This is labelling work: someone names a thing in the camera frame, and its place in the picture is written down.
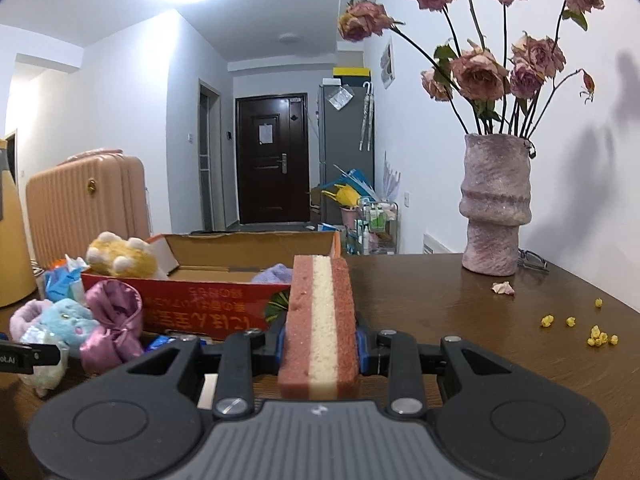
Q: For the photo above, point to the black eyeglasses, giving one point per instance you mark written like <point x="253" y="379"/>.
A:
<point x="531" y="261"/>

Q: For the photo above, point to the blue tissue pack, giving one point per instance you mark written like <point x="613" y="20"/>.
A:
<point x="65" y="282"/>

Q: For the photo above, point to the pink satin pouch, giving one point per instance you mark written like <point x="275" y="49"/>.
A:
<point x="117" y="307"/>

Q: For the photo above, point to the pink ribbed suitcase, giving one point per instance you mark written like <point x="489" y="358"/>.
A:
<point x="69" y="205"/>

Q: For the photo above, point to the yellow plush toy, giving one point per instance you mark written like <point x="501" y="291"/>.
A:
<point x="111" y="255"/>

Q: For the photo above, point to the yellow blue bags pile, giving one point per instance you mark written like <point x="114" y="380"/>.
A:
<point x="349" y="189"/>

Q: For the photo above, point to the wire storage cart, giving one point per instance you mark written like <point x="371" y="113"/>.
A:
<point x="377" y="227"/>

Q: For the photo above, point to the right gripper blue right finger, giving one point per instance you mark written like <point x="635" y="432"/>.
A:
<point x="395" y="356"/>

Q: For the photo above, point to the pink textured ceramic vase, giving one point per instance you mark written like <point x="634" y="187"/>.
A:
<point x="495" y="198"/>

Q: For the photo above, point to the yellow thermos jug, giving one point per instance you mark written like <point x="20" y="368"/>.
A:
<point x="17" y="279"/>

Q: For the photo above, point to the blue handkerchief tissue packet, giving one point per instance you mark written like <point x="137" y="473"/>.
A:
<point x="164" y="340"/>

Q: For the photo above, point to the lilac fluffy scrunchie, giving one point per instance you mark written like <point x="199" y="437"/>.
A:
<point x="26" y="316"/>

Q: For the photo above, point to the purple linen drawstring pouch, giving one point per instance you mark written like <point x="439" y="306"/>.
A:
<point x="277" y="274"/>

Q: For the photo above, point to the grey refrigerator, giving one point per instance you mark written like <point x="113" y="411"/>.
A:
<point x="340" y="147"/>

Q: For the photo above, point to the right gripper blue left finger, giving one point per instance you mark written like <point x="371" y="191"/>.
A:
<point x="242" y="357"/>

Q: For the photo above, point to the red cardboard pumpkin box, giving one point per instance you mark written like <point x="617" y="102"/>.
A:
<point x="208" y="290"/>

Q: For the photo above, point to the dark brown entrance door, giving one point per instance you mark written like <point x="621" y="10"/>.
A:
<point x="272" y="159"/>

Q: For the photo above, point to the yellow black box on fridge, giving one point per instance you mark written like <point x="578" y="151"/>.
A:
<point x="353" y="76"/>

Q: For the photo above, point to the blue plush toy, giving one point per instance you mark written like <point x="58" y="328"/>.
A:
<point x="71" y="322"/>

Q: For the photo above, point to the fallen rose petal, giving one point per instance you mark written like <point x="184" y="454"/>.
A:
<point x="504" y="288"/>

